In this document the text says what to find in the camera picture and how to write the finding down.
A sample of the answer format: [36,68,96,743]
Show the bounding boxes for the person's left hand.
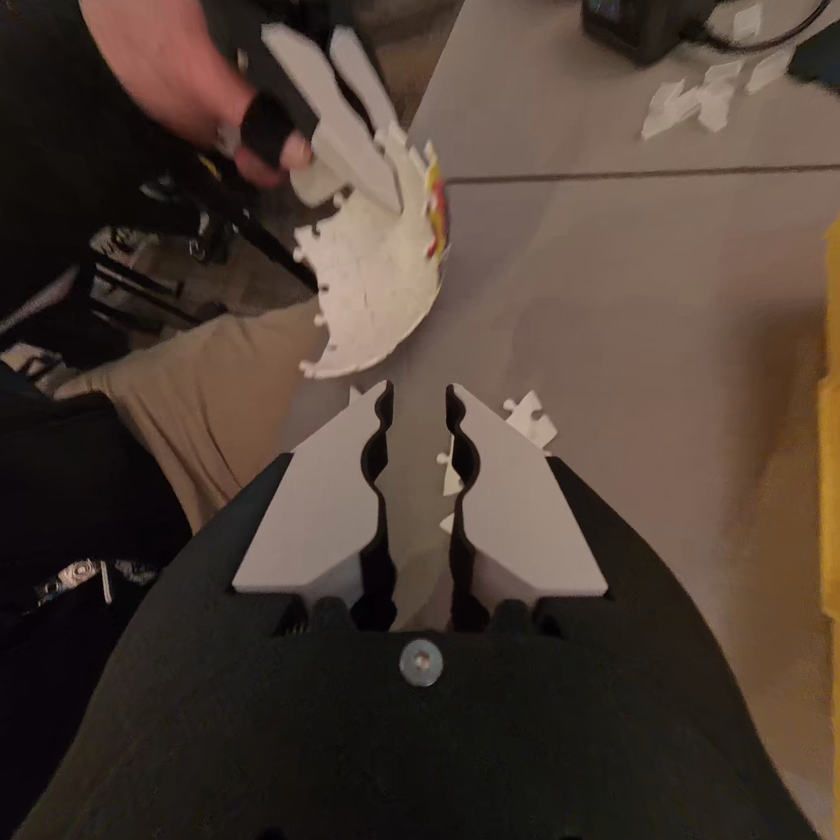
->
[77,0,314,189]

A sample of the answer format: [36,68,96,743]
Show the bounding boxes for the black lanyard with metal clip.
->
[36,558,160,609]

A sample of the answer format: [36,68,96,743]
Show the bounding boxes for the black power station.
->
[583,0,714,67]

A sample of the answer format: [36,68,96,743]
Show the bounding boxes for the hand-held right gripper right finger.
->
[445,384,608,632]

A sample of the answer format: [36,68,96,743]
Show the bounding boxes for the person's beige trousers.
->
[56,298,329,534]

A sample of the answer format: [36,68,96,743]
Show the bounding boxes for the yellow plastic bin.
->
[817,220,840,618]

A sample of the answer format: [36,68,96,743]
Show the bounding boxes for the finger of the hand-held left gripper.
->
[330,28,403,142]
[262,23,404,215]

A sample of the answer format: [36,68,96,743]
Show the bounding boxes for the dark flat panel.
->
[787,39,840,101]

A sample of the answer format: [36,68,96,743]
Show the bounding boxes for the black cable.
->
[705,0,832,53]

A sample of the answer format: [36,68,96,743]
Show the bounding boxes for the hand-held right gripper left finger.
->
[233,381,396,632]

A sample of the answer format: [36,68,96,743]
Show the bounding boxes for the black office chair base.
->
[66,190,322,343]

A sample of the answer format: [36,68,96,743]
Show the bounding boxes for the puzzle pieces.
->
[348,384,560,536]

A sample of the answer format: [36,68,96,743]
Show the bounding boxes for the partly built puzzle ball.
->
[292,121,454,382]

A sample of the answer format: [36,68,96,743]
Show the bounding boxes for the person's left forearm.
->
[0,0,217,309]

